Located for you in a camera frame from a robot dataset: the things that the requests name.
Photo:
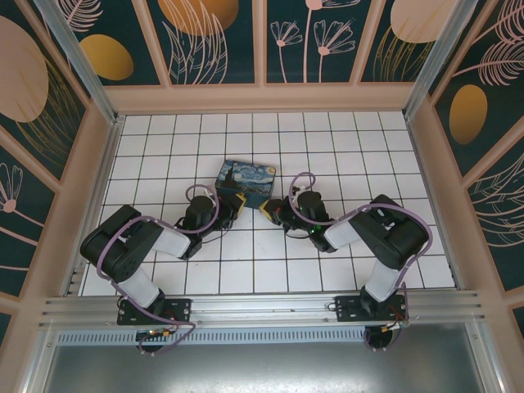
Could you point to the starry night painted box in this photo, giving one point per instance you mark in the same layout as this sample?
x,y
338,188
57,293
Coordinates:
x,y
245,180

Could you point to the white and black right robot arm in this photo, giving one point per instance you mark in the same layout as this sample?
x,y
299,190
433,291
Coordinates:
x,y
393,233

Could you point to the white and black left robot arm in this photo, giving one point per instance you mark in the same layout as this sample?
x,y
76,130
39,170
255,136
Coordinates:
x,y
123,245

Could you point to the grey metal sheet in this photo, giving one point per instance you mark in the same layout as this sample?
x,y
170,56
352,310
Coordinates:
x,y
262,368

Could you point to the aluminium mounting rail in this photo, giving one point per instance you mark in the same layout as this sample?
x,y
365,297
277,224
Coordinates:
x,y
262,307

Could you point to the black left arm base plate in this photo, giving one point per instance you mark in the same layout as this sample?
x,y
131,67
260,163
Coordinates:
x,y
180,311

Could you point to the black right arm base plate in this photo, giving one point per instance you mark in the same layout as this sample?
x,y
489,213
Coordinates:
x,y
348,309

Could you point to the aluminium corner post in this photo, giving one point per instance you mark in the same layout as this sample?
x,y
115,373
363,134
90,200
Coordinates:
x,y
84,61
430,61

